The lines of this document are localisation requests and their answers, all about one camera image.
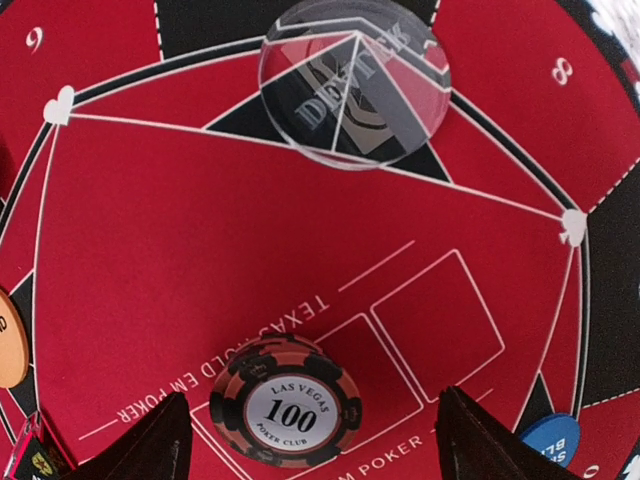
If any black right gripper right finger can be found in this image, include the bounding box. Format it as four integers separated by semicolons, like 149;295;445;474
435;386;577;480

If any blue round blind button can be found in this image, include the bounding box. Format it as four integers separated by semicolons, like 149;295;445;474
519;413;581;468

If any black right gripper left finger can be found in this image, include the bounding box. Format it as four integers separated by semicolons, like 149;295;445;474
65;392;193;480

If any black triangular button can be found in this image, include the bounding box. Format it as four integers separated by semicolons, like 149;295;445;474
3;412;76;480

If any round red black poker mat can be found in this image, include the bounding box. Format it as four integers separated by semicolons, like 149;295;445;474
1;1;639;479

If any orange round blind button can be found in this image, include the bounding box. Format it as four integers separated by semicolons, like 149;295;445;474
0;291;30;389

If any clear round dealer button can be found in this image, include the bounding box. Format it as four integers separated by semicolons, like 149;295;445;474
258;1;452;171

